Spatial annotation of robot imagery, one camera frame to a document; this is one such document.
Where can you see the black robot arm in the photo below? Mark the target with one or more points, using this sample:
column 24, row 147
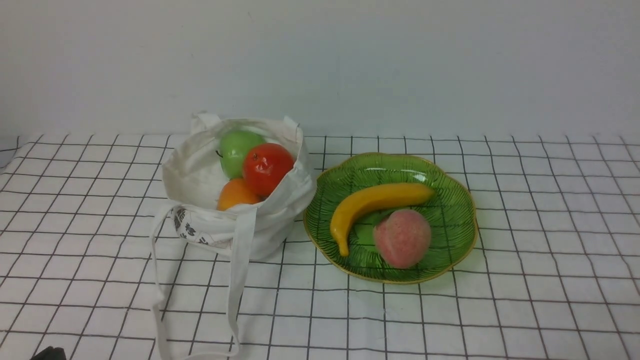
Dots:
column 50, row 353

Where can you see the white cloth tote bag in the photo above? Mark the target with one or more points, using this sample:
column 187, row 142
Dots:
column 193, row 178

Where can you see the orange fruit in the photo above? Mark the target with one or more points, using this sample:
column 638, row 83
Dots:
column 236, row 192

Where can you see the red tomato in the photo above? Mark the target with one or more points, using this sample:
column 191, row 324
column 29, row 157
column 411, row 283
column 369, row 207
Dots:
column 265, row 166

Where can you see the yellow banana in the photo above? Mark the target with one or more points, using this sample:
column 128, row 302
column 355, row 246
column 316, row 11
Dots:
column 371, row 199

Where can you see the green glass leaf plate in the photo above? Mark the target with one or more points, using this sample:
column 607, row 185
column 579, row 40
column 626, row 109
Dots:
column 451, row 214

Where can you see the pink peach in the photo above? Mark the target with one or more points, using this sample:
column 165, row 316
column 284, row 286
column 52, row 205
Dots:
column 402, row 238

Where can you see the green apple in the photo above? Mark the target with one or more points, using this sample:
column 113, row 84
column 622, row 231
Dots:
column 233, row 149

